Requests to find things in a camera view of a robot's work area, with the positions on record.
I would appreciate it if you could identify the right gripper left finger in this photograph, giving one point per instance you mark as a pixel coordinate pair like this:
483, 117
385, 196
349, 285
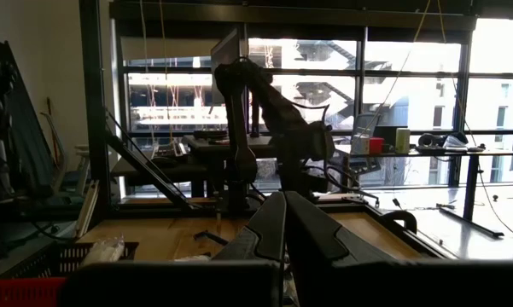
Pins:
247, 281

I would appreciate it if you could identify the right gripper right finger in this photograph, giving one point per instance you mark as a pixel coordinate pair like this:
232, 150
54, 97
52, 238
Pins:
367, 281

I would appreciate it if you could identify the dark blue slim toiletry stick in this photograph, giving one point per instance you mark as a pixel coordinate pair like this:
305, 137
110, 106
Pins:
209, 237

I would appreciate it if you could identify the clear bag of cotton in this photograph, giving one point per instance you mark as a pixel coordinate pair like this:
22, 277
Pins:
104, 249

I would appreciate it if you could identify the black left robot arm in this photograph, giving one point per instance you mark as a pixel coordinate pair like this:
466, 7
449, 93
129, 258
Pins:
239, 149

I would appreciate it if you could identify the small white box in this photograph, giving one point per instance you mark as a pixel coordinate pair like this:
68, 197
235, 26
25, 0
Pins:
360, 144

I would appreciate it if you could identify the red cup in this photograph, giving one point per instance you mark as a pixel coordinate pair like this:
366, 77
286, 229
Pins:
375, 145

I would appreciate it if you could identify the pale green canister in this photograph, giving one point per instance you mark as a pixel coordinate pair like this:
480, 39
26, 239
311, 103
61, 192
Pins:
402, 140

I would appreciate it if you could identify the dark office desk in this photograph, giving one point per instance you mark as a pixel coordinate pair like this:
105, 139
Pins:
205, 147

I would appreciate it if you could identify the computer monitor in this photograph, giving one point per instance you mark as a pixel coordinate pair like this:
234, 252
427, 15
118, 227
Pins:
226, 55

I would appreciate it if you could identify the black standing desk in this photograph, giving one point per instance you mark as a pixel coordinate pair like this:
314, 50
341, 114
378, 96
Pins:
471, 187

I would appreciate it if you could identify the white aluminium extrusion bar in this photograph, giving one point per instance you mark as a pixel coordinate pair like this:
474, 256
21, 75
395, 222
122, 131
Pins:
87, 209

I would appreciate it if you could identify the black slotted plastic basket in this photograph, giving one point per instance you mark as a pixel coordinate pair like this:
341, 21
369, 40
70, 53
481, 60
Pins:
55, 256

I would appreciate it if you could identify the red slotted plastic basket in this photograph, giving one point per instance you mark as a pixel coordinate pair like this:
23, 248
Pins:
21, 292

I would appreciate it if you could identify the dark leaning board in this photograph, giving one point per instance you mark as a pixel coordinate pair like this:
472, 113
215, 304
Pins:
8, 128

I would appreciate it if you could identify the black aluminium rig frame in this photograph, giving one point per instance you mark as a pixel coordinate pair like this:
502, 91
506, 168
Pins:
95, 106

